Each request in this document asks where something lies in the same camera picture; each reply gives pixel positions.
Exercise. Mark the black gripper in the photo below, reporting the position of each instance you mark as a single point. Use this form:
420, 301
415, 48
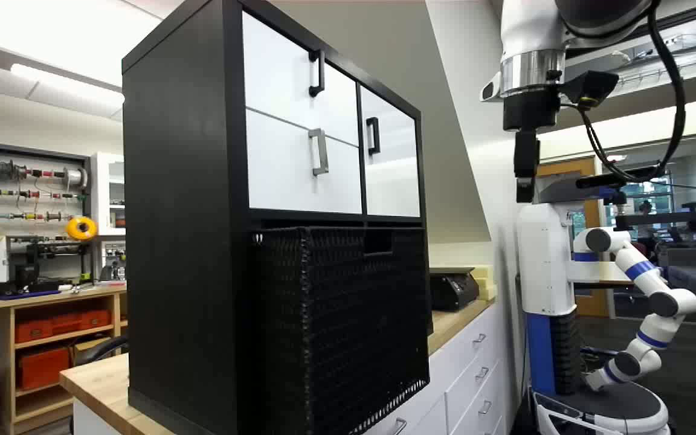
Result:
531, 110

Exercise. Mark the black woven basket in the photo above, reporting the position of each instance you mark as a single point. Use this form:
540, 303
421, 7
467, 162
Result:
333, 323

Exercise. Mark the white blue mobile robot arm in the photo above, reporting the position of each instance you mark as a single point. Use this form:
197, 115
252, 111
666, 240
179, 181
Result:
646, 281

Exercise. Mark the white lower cabinet drawer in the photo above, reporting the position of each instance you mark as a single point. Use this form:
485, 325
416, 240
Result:
279, 165

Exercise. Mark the white cabinet drawer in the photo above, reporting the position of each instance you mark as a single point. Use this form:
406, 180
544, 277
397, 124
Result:
279, 75
279, 165

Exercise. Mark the white upper cabinet drawer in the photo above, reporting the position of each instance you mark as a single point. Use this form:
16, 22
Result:
279, 75

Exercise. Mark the black and white cabinet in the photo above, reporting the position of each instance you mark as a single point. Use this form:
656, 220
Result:
179, 200

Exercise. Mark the white and blue mobile robot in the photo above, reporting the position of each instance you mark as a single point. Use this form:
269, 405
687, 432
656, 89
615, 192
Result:
544, 273

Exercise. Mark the black device on counter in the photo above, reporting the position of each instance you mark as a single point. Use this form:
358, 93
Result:
450, 291

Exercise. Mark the white counter drawer unit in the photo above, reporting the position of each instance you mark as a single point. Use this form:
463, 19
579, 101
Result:
470, 377

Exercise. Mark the yellow tape spool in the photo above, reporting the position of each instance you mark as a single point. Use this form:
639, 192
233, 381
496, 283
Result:
84, 227

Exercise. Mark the ceiling light panel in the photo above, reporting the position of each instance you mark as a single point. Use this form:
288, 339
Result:
66, 89

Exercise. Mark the red storage bin flat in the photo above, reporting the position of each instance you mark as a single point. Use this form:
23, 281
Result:
62, 323

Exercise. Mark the grey tool rack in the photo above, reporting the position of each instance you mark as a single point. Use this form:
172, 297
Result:
34, 181

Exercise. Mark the wooden workbench with shelves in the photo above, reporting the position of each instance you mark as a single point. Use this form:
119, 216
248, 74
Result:
43, 354

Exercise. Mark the red storage bin large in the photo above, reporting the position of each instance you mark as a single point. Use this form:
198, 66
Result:
45, 365

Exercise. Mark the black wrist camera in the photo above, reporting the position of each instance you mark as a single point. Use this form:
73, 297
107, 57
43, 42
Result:
591, 88

